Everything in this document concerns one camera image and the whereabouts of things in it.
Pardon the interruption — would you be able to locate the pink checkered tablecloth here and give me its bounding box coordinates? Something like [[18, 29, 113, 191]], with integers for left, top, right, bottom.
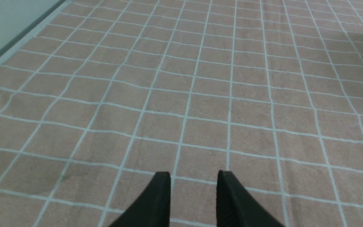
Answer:
[[0, 0, 363, 227]]

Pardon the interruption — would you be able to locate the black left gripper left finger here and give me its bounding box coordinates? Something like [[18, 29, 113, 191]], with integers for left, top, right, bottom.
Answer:
[[110, 172, 171, 227]]

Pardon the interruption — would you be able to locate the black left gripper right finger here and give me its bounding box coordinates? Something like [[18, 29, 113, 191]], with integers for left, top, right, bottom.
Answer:
[[216, 170, 283, 227]]

